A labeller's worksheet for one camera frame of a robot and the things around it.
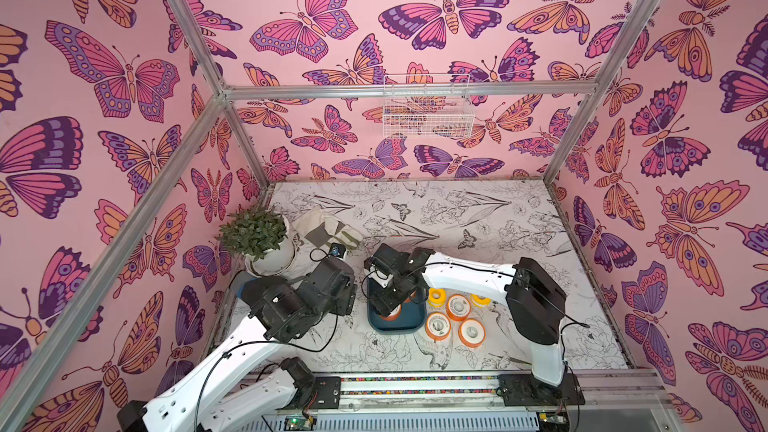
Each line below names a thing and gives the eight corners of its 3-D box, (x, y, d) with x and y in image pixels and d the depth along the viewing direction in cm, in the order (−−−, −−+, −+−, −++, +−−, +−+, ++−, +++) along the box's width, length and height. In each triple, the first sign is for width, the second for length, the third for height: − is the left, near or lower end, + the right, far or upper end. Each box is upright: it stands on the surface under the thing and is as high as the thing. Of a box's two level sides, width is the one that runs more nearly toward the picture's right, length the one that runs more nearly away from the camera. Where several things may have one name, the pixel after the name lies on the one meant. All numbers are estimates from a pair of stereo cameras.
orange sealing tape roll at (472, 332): (460, 347, 82) (461, 345, 81) (456, 321, 87) (457, 318, 85) (486, 347, 82) (488, 345, 81) (481, 321, 87) (483, 318, 85)
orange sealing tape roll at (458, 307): (447, 320, 87) (448, 317, 85) (444, 297, 92) (445, 294, 90) (472, 320, 87) (473, 317, 85) (468, 297, 91) (469, 294, 90)
